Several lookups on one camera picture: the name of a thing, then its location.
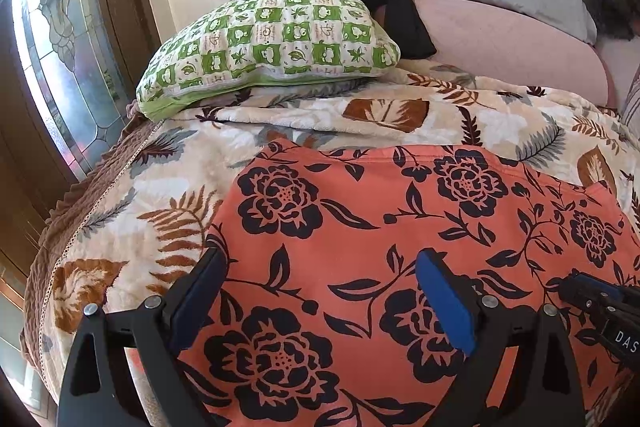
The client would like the pink bolster cushion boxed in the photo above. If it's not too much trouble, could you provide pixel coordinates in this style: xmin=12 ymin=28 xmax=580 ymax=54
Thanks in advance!
xmin=380 ymin=0 xmax=617 ymax=108

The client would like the orange floral garment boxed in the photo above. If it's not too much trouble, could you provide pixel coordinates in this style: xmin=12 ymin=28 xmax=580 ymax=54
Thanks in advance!
xmin=177 ymin=138 xmax=640 ymax=427

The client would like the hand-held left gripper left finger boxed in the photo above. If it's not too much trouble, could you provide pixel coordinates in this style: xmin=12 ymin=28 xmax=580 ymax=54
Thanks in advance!
xmin=56 ymin=247 xmax=228 ymax=427

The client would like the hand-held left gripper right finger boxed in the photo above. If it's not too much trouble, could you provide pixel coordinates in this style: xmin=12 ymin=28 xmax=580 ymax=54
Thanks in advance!
xmin=416 ymin=249 xmax=586 ymax=427

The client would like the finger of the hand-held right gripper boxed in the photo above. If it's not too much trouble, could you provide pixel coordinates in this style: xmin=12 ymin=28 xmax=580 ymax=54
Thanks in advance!
xmin=557 ymin=272 xmax=633 ymax=315

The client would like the green checked pillow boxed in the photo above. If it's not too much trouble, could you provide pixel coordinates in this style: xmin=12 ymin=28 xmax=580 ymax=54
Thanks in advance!
xmin=136 ymin=0 xmax=402 ymax=118

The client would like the leaf print blanket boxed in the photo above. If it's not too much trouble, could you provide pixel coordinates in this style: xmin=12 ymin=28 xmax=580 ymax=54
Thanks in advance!
xmin=37 ymin=64 xmax=640 ymax=427

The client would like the brown door with stained glass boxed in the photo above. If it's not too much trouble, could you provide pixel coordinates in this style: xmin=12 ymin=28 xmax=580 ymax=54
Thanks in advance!
xmin=0 ymin=0 xmax=166 ymax=308

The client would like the striped cushion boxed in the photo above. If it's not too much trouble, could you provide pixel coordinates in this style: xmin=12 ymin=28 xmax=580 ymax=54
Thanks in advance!
xmin=620 ymin=67 xmax=640 ymax=132

